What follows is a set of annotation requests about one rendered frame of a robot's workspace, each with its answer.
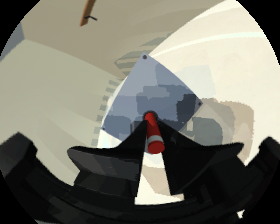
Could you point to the red peg with white band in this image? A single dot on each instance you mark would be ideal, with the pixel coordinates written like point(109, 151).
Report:
point(155, 143)

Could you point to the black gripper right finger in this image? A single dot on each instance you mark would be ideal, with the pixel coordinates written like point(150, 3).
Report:
point(185, 160)

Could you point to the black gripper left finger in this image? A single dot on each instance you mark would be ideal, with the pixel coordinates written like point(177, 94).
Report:
point(123, 162)

